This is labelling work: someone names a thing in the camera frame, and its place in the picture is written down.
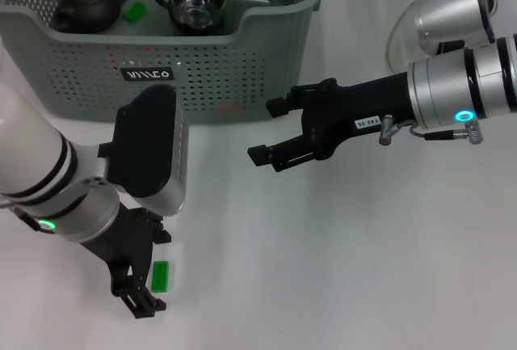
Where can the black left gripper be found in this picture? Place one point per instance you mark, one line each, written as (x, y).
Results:
(125, 245)

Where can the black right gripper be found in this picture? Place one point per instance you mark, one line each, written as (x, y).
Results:
(355, 111)

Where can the green building block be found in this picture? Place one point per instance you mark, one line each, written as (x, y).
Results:
(159, 277)
(134, 12)

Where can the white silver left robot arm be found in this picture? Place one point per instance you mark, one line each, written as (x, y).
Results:
(32, 156)

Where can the grey perforated storage bin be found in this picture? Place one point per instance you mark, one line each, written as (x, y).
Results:
(242, 63)

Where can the glass teapot black lid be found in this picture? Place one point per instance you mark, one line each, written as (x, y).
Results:
(398, 43)

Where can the dark clay teapot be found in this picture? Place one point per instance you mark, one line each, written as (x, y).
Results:
(91, 6)

